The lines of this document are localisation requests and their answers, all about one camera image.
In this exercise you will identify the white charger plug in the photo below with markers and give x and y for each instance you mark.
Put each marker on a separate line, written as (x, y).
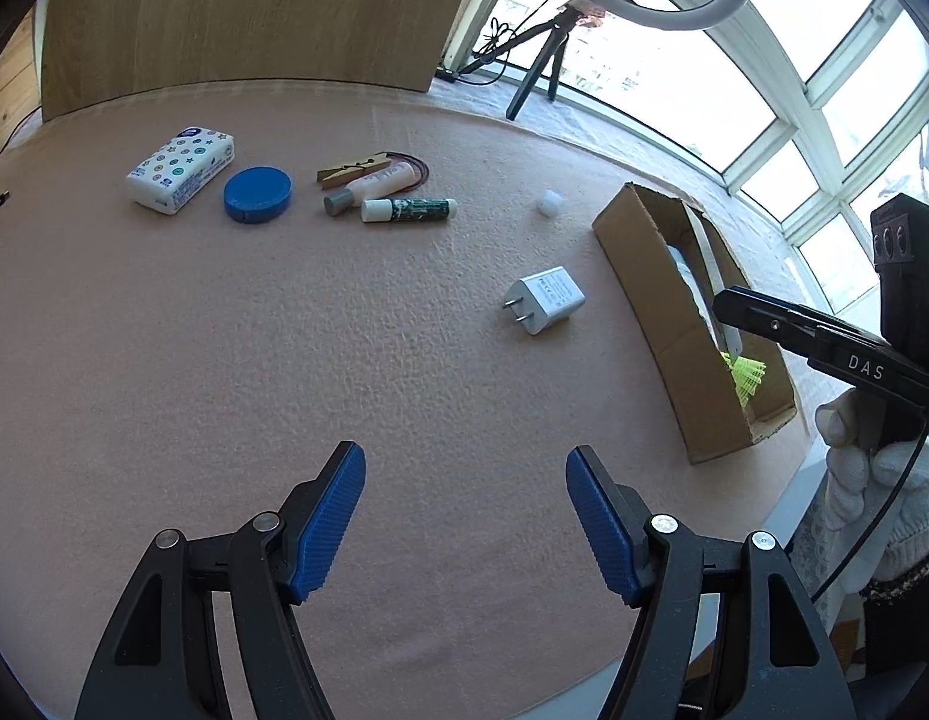
(550, 300)

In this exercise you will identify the person's right hand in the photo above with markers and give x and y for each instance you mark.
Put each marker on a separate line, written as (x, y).
(854, 480)

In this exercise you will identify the yellow shuttlecock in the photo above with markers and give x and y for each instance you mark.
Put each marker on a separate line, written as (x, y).
(749, 379)

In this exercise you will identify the small white cap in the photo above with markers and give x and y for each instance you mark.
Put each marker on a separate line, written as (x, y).
(551, 202)

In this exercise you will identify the white sunscreen bottle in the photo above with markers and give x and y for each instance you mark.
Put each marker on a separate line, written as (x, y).
(696, 292)

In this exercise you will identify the black power strip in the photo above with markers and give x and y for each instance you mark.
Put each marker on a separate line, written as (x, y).
(445, 73)

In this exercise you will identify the pink blanket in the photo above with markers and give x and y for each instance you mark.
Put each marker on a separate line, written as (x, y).
(284, 360)

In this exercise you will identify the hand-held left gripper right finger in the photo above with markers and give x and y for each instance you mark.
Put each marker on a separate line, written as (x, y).
(603, 525)

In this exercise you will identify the pink crumpled tape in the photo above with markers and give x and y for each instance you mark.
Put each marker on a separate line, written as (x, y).
(588, 15)

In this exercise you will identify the black tripod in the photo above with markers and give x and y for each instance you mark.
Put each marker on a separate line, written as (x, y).
(554, 67)

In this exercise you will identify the person's right forearm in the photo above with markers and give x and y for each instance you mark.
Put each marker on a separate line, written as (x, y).
(906, 637)

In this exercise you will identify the wooden clothespin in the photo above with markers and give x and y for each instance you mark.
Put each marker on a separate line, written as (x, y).
(352, 167)

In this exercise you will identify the green lip balm stick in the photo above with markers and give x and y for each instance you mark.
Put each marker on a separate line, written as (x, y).
(412, 210)

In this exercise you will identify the cardboard box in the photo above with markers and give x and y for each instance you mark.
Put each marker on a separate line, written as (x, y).
(659, 300)

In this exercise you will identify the blue round lid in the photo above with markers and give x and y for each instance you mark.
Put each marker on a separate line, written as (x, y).
(258, 191)

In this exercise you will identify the pine plank board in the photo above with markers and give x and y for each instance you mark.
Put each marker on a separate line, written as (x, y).
(11, 90)

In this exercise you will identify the small white tube bottle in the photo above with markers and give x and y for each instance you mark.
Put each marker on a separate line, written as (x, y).
(382, 180)

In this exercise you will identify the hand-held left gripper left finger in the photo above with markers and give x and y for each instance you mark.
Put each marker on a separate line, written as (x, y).
(325, 517)

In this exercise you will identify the white patterned tissue pack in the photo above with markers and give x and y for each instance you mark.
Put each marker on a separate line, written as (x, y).
(179, 169)

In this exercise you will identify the large wooden board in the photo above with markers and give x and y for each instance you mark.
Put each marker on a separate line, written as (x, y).
(247, 15)

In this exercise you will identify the white window frame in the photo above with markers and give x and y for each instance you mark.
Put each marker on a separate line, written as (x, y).
(790, 127)

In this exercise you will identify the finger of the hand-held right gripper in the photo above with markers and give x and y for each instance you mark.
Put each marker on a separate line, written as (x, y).
(771, 319)

